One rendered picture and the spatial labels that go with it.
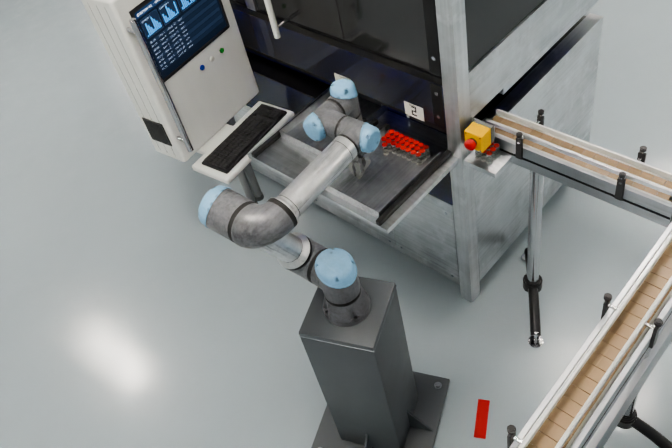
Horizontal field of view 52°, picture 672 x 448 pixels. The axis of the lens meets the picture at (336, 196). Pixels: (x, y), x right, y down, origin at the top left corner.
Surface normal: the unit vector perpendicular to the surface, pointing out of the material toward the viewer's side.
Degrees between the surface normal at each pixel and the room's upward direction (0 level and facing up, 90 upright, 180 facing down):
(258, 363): 0
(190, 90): 90
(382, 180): 0
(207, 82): 90
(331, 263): 7
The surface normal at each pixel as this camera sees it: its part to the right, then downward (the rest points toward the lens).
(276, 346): -0.18, -0.68
